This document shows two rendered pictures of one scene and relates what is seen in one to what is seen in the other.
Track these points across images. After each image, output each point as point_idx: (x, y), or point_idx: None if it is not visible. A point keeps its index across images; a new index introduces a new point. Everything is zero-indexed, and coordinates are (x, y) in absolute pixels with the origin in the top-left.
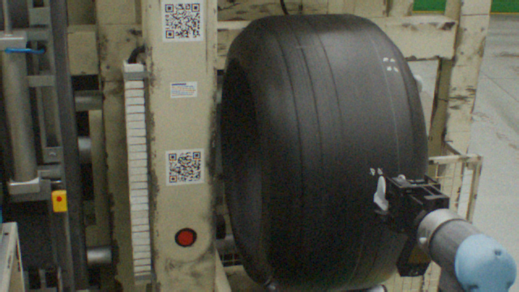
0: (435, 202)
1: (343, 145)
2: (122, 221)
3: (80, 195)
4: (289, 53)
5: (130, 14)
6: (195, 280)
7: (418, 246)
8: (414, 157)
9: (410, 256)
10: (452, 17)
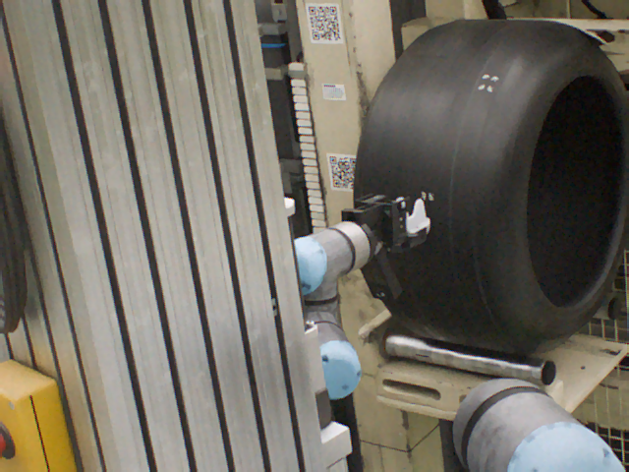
0: (353, 215)
1: (399, 162)
2: None
3: None
4: (401, 62)
5: (459, 7)
6: (371, 301)
7: None
8: (471, 189)
9: (362, 273)
10: None
